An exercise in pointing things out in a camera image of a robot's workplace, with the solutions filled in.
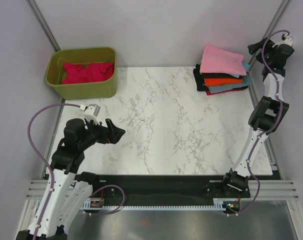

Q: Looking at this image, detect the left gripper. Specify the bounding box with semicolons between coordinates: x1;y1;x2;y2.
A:
79;117;125;150

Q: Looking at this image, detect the pink t shirt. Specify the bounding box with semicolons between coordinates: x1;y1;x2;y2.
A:
200;44;246;76

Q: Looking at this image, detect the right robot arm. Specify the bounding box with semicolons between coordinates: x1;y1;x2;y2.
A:
220;32;294;197

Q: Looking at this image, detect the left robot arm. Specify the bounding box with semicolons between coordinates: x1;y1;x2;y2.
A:
16;118;126;240

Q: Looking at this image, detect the teal folded t shirt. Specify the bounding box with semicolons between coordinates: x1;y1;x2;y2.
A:
228;62;251;78

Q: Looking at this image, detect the grey folded t shirt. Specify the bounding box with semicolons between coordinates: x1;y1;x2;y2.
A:
205;75;253;94

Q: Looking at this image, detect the black folded t shirt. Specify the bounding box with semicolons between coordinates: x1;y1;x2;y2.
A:
201;73;242;79
193;64;251;93

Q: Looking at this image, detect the orange folded t shirt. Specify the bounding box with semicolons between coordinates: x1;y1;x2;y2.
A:
204;78;243;87

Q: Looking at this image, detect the crimson folded t shirt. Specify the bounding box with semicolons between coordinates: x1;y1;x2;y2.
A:
205;87;248;96

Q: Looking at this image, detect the black bottom folded t shirt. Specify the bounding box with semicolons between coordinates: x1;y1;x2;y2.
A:
193;64;251;93

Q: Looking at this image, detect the olive green plastic bin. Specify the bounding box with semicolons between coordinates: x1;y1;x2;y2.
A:
45;47;118;100

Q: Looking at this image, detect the red t shirt in bin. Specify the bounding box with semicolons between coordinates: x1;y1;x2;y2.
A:
61;62;115;85

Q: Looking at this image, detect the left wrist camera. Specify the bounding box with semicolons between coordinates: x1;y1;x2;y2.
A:
79;104;101;125

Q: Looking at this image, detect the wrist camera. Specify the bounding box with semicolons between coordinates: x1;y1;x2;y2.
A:
79;104;101;125
272;32;293;48

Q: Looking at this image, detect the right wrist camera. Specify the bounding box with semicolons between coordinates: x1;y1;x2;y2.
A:
272;32;293;48

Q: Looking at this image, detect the right aluminium frame post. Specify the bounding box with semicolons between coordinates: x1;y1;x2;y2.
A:
263;0;292;74

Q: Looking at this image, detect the aluminium frame post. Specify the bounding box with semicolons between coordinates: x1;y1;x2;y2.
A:
26;0;61;52
263;0;292;74

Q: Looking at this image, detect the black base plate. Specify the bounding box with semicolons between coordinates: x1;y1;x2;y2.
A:
91;174;252;207

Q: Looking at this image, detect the white slotted cable duct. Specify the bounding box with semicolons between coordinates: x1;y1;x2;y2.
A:
80;198;241;213

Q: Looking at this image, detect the left aluminium frame post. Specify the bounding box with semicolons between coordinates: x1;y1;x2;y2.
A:
26;0;61;52

